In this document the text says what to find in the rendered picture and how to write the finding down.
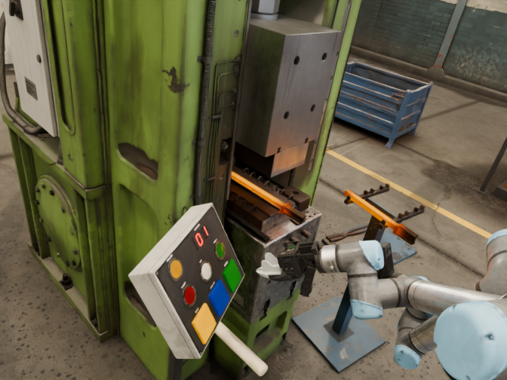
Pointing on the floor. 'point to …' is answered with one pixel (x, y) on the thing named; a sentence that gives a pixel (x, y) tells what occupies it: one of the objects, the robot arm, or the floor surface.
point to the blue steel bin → (382, 100)
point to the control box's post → (174, 367)
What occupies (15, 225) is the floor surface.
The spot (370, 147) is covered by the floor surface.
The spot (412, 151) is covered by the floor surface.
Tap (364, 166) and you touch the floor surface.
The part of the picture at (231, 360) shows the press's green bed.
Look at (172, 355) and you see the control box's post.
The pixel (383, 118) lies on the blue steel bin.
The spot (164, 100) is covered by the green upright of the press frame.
